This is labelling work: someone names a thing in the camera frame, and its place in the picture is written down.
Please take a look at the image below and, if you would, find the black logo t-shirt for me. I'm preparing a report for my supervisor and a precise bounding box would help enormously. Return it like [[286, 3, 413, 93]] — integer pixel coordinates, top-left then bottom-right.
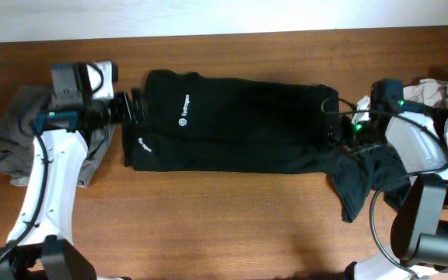
[[122, 70, 338, 174]]

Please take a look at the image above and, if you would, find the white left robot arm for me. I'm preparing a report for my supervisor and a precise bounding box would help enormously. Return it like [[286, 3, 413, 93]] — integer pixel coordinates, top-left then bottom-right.
[[0, 61, 137, 279]]

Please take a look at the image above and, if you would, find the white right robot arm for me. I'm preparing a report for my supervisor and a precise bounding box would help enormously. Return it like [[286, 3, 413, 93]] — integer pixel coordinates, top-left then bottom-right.
[[343, 79, 448, 279]]

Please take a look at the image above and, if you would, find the dark teal black garment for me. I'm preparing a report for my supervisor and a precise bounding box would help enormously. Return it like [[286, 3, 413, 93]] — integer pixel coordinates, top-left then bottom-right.
[[327, 143, 415, 223]]

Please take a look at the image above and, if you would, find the grey folded shirt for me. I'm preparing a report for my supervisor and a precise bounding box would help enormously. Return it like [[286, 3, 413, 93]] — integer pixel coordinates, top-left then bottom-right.
[[0, 86, 116, 187]]

